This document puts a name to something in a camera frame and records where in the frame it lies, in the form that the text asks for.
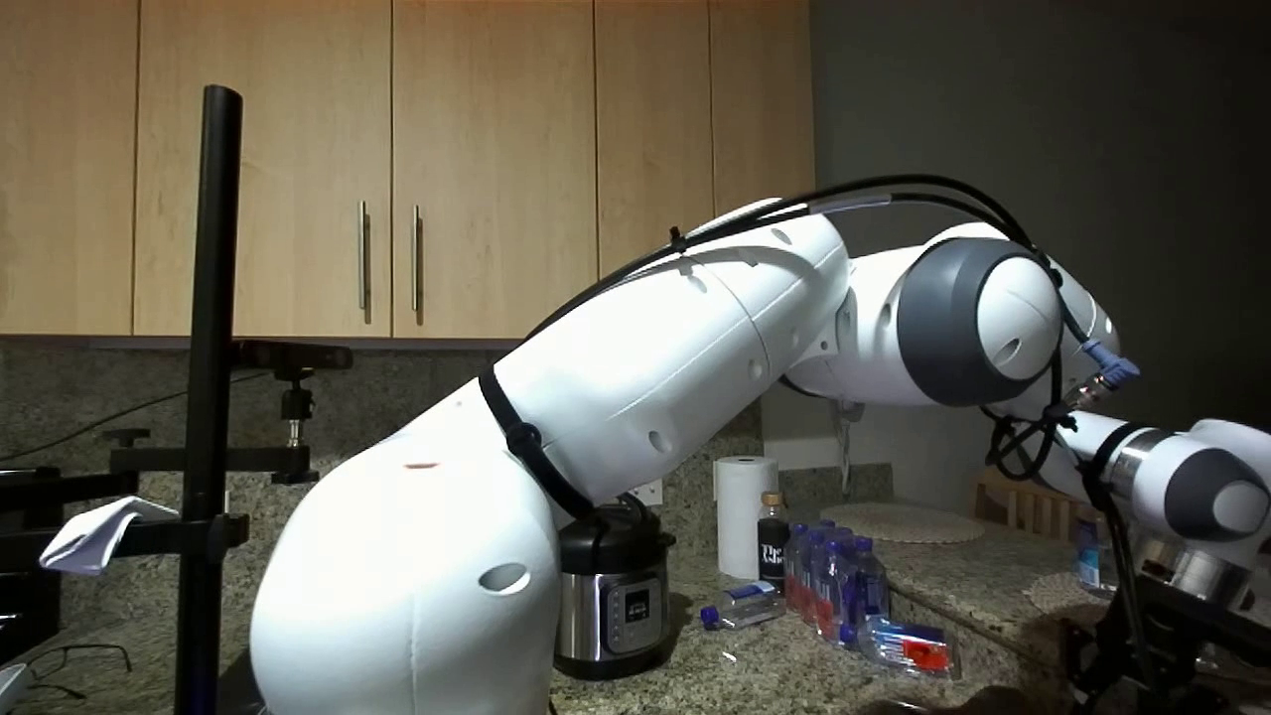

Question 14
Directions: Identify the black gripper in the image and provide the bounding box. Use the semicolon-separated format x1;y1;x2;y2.
1066;574;1271;715

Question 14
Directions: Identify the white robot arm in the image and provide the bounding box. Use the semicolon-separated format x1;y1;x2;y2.
249;197;1269;715

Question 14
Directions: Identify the white paper towel roll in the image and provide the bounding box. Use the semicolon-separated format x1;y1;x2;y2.
710;458;780;581

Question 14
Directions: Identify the left wooden chair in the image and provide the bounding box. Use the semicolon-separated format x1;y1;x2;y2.
972;467;1091;539

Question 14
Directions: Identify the red blue plastic package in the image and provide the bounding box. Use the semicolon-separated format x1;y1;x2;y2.
861;616;956;680

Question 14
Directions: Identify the pack of blue-capped bottles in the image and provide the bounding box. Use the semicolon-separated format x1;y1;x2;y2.
785;520;890;649

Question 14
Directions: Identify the silver pressure cooker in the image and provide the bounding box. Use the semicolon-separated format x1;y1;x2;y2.
556;495;676;680

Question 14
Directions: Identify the crumpled white paper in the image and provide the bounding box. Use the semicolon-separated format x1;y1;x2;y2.
41;495;175;574

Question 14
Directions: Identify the wooden wall cabinet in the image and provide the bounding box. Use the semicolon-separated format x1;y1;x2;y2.
0;0;815;343

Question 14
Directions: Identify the black camera stand pole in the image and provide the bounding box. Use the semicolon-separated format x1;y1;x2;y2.
175;82;244;715

